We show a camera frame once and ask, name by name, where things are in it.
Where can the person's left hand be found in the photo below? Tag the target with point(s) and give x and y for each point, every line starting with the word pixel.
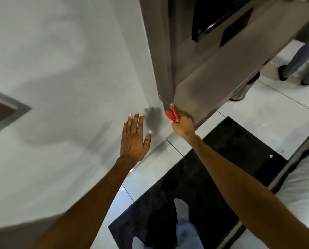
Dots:
pixel 132 145

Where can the person's right hand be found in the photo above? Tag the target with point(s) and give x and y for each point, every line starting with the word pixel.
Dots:
pixel 185 127

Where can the person's left middle finger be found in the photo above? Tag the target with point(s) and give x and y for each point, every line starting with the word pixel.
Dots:
pixel 135 124

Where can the person's left little finger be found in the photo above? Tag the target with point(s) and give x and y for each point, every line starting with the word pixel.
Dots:
pixel 125 130

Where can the person's right fingers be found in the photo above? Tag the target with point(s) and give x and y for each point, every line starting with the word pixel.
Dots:
pixel 184 116

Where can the person's left thumb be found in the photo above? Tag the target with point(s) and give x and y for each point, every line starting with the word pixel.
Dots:
pixel 147 136

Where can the red cloth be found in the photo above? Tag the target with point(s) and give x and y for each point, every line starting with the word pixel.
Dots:
pixel 172 115

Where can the person's left forearm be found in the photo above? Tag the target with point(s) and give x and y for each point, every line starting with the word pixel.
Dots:
pixel 92 204

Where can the person's right forearm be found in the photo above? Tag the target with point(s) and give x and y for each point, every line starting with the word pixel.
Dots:
pixel 242 191

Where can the black floor rug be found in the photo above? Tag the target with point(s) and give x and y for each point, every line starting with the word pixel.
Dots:
pixel 196 184

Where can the white sock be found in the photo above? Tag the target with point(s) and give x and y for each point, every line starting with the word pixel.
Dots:
pixel 181 208

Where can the person's right leg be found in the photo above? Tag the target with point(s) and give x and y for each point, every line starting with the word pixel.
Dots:
pixel 188 234

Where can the black television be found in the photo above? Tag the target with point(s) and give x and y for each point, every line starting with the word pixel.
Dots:
pixel 211 12

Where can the white bedsheet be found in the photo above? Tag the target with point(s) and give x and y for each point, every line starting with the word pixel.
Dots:
pixel 302 194

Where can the grey-brown wall cabinet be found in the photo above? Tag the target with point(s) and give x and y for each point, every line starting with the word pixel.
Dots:
pixel 216 69

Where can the black rectangular wall panel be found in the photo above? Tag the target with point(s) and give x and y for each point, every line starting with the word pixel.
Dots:
pixel 236 28

